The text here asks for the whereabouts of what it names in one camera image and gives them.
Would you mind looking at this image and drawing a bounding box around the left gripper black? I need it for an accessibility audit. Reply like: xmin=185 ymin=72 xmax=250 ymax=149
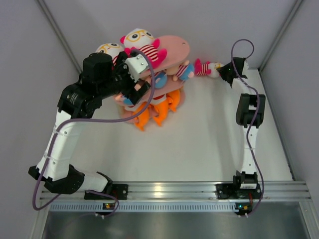
xmin=97 ymin=52 xmax=149 ymax=105

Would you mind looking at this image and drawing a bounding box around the white pink doll back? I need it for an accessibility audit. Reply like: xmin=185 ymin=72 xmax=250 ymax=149
xmin=194 ymin=58 xmax=224 ymax=78

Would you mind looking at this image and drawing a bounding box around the white pink doll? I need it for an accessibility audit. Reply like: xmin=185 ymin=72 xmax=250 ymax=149
xmin=194 ymin=58 xmax=224 ymax=78
xmin=120 ymin=28 xmax=167 ymax=68
xmin=96 ymin=43 xmax=124 ymax=66

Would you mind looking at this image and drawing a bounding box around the boy doll striped shirt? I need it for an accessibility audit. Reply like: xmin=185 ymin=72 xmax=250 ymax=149
xmin=155 ymin=71 xmax=167 ymax=89

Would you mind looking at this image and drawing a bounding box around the orange shrimp plush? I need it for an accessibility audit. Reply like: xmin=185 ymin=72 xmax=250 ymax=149
xmin=133 ymin=102 xmax=153 ymax=131
xmin=151 ymin=89 xmax=181 ymax=126

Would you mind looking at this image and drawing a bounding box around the boy doll black hair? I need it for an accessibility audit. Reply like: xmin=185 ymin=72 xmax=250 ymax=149
xmin=165 ymin=61 xmax=195 ymax=81

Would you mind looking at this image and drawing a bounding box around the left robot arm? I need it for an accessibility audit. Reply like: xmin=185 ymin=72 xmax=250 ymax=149
xmin=28 ymin=49 xmax=154 ymax=199

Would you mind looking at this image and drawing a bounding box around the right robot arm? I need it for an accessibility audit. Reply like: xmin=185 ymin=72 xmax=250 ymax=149
xmin=217 ymin=57 xmax=266 ymax=198

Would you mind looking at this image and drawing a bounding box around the boy doll on middle shelf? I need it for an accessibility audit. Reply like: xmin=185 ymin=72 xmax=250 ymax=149
xmin=114 ymin=94 xmax=133 ymax=106

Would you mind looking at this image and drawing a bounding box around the white pink doll on shelf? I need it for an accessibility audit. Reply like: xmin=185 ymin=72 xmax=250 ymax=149
xmin=96 ymin=43 xmax=124 ymax=66

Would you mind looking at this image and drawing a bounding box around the pink three-tier toy shelf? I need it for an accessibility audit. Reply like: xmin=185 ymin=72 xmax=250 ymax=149
xmin=129 ymin=35 xmax=190 ymax=124

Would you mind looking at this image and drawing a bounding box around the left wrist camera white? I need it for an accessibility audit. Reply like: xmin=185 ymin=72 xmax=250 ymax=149
xmin=125 ymin=54 xmax=149 ymax=82

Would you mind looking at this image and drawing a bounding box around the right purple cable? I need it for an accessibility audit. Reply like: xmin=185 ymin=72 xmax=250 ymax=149
xmin=230 ymin=39 xmax=264 ymax=217

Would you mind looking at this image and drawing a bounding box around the purple cable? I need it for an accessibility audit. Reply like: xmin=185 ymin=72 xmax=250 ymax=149
xmin=230 ymin=39 xmax=264 ymax=217
xmin=32 ymin=48 xmax=157 ymax=217

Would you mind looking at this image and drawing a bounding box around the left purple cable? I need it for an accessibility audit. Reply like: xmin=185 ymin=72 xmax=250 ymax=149
xmin=32 ymin=48 xmax=157 ymax=217

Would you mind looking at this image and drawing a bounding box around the aluminium left frame rail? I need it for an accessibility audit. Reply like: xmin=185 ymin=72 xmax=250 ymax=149
xmin=52 ymin=72 xmax=88 ymax=182

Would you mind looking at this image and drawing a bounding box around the aluminium frame rail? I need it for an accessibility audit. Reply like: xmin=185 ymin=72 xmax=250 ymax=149
xmin=52 ymin=72 xmax=88 ymax=182
xmin=39 ymin=181 xmax=312 ymax=200

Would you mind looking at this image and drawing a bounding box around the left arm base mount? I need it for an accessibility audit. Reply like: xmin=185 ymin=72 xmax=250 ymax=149
xmin=84 ymin=183 xmax=129 ymax=200

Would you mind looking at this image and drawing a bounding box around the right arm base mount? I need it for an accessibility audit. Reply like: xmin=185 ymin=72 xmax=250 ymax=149
xmin=216 ymin=183 xmax=262 ymax=200

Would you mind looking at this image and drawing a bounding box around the aluminium front frame rail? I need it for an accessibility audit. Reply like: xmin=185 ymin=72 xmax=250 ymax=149
xmin=39 ymin=181 xmax=312 ymax=200

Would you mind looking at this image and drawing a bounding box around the white slotted cable duct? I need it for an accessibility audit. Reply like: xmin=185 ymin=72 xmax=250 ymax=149
xmin=50 ymin=201 xmax=248 ymax=213

